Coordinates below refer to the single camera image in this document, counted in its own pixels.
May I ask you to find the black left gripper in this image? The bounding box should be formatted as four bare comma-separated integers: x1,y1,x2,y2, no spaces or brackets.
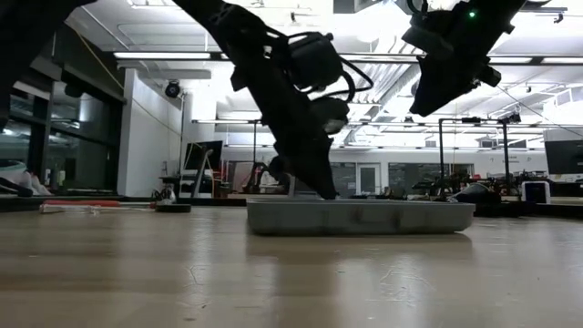
230,44,341,200

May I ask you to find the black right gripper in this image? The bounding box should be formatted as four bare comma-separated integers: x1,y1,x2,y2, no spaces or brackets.
402,10,503,118

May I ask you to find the grey plastic tool case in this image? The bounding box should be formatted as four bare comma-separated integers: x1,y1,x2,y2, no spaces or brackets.
246,199,476,237

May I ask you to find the red-handled hammer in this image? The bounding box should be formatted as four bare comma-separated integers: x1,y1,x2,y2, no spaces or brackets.
43,199,123,209

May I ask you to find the black monitor on stand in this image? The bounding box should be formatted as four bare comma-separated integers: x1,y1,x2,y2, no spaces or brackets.
184,139,224,172

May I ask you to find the black grey work glove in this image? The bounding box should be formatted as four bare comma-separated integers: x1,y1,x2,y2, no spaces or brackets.
448,181,502,205

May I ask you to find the white box device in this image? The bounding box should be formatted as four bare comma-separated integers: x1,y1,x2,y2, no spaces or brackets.
521,180,552,205

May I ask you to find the large black monitor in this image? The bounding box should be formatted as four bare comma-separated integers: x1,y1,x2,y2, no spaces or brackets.
544,138,583,177

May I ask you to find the white bag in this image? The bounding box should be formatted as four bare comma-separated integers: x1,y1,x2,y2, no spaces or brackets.
0,159,52,198

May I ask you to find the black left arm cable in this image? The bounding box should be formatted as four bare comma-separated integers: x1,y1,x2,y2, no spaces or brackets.
272,30,375,104

